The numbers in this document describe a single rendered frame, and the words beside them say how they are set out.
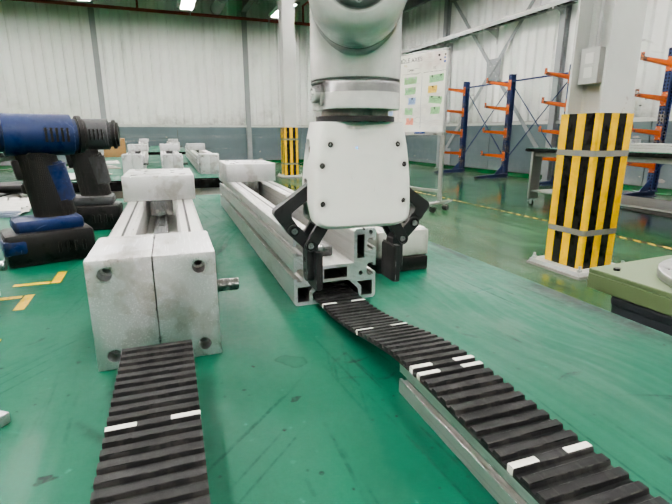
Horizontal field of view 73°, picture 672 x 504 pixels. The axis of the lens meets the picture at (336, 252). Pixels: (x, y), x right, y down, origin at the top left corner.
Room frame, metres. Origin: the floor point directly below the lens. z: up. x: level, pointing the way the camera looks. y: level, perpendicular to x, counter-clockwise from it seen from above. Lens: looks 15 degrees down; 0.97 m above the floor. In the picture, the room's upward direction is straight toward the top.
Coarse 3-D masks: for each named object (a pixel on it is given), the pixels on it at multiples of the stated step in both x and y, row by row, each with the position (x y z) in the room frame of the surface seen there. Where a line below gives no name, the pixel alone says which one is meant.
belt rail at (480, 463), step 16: (400, 368) 0.31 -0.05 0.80; (400, 384) 0.31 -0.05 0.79; (416, 384) 0.29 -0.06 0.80; (416, 400) 0.29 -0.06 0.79; (432, 400) 0.27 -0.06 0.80; (432, 416) 0.27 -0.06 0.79; (448, 416) 0.25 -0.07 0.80; (448, 432) 0.25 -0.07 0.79; (464, 432) 0.23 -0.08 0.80; (464, 448) 0.23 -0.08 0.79; (480, 448) 0.22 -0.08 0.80; (464, 464) 0.23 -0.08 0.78; (480, 464) 0.22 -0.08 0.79; (496, 464) 0.21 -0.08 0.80; (480, 480) 0.22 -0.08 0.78; (496, 480) 0.21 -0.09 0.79; (512, 480) 0.19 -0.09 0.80; (496, 496) 0.20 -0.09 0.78; (512, 496) 0.19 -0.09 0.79; (528, 496) 0.18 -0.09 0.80
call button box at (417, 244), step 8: (376, 232) 0.62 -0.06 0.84; (384, 232) 0.62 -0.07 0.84; (416, 232) 0.63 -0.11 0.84; (424, 232) 0.64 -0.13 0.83; (368, 240) 0.64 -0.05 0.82; (376, 240) 0.62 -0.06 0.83; (408, 240) 0.63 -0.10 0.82; (416, 240) 0.63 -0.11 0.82; (424, 240) 0.64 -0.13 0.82; (376, 248) 0.62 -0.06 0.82; (408, 248) 0.63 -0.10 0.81; (416, 248) 0.63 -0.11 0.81; (424, 248) 0.64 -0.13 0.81; (376, 256) 0.62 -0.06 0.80; (408, 256) 0.63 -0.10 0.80; (416, 256) 0.63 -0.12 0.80; (424, 256) 0.64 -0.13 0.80; (368, 264) 0.64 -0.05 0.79; (376, 264) 0.61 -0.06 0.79; (408, 264) 0.63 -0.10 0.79; (416, 264) 0.63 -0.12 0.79; (424, 264) 0.64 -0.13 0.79; (376, 272) 0.62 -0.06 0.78
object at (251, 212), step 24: (240, 192) 0.87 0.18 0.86; (264, 192) 1.02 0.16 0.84; (288, 192) 0.85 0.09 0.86; (240, 216) 0.89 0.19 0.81; (264, 216) 0.64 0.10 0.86; (264, 240) 0.65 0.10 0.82; (288, 240) 0.51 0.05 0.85; (336, 240) 0.57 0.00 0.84; (360, 240) 0.53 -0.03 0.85; (288, 264) 0.51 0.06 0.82; (336, 264) 0.51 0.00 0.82; (360, 264) 0.52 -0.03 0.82; (288, 288) 0.51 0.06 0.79; (312, 288) 0.50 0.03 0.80; (360, 288) 0.52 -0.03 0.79
